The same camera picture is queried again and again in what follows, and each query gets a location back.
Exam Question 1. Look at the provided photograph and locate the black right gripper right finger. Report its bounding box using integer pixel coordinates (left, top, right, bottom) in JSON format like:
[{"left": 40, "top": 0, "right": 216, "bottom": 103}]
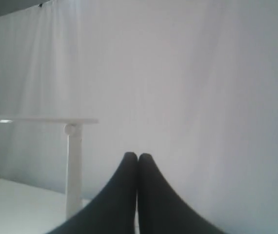
[{"left": 138, "top": 153, "right": 224, "bottom": 234}]

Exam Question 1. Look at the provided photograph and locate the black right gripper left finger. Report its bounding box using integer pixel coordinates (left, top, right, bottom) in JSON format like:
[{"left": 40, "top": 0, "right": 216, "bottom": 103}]
[{"left": 50, "top": 152, "right": 138, "bottom": 234}]

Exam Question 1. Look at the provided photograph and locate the white desk lamp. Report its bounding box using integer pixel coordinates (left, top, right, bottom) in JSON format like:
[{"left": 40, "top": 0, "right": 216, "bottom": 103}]
[{"left": 0, "top": 116, "right": 99, "bottom": 219}]

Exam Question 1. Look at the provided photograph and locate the white backdrop curtain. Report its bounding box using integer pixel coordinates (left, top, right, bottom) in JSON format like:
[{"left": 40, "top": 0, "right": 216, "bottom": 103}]
[{"left": 0, "top": 0, "right": 278, "bottom": 234}]

